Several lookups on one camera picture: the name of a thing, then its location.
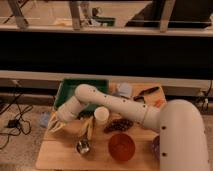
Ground wooden table board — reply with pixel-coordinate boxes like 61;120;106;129
35;82;190;171

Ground bunch of dark grapes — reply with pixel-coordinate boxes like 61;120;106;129
104;118;133;133

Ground blue sponge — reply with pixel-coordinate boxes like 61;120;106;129
39;113;50;128

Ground green plastic tray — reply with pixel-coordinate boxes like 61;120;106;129
54;78;109;109

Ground orange plastic bowl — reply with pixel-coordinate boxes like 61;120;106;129
108;133;135;162

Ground small blue cup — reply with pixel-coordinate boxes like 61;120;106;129
112;93;121;98

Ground white plastic cup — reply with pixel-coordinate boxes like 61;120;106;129
94;107;109;125

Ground purple plastic bowl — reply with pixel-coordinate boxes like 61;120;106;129
152;136;160;160

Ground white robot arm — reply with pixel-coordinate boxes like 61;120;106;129
48;84;210;171

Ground black floor cables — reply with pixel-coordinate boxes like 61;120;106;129
0;93;34;150

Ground orange carrot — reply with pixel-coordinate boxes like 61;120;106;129
154;99;166;108

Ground small metal cup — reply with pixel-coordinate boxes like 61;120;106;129
76;139;90;155

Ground yellow banana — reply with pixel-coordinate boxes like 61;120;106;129
78;116;94;140

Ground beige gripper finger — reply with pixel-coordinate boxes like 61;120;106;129
49;122;65;133
47;112;57;130

